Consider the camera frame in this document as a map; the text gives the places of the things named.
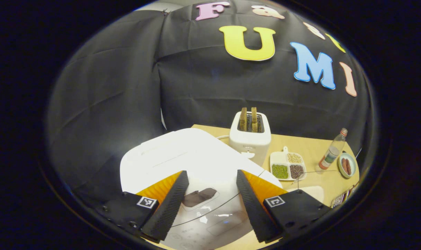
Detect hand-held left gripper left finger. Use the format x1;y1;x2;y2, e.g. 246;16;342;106
92;170;189;243

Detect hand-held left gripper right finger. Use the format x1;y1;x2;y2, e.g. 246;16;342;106
236;170;331;243

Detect white rice cooker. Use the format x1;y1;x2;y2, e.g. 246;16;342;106
119;128;284;250

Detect square chopstick holder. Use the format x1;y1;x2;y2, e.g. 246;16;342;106
330;186;357;209

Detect green mung beans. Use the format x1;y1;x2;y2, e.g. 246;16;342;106
272;164;289;179

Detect white divided dish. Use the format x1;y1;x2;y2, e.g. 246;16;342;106
269;146;307;181

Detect white toaster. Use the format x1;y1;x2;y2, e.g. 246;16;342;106
229;107;272;167

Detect clear bottle with red label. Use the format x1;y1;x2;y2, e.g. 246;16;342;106
318;128;348;170

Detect pale green plate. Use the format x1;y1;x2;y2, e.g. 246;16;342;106
338;152;357;179

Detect black backdrop cloth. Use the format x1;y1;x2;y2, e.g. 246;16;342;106
47;0;374;195

